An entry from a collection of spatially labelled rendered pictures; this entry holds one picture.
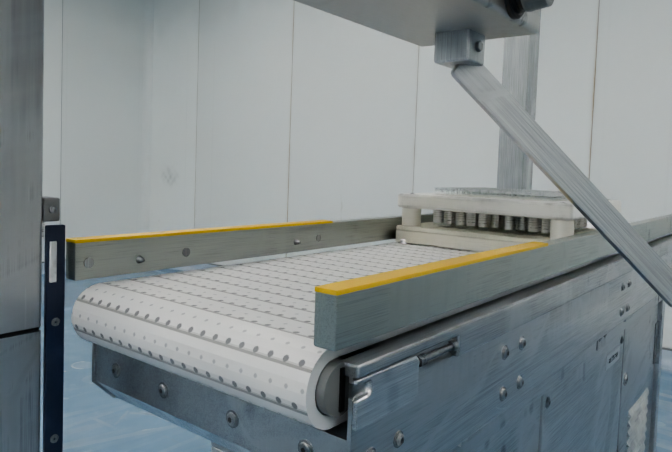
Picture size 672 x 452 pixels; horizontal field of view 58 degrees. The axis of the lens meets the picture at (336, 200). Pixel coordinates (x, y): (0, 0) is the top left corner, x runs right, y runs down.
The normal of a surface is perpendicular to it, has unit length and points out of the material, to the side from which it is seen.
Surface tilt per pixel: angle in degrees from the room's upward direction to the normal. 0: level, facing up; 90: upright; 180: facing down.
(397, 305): 90
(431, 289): 90
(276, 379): 80
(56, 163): 90
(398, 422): 90
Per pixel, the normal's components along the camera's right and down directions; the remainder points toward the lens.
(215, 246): 0.79, 0.06
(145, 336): -0.60, -0.16
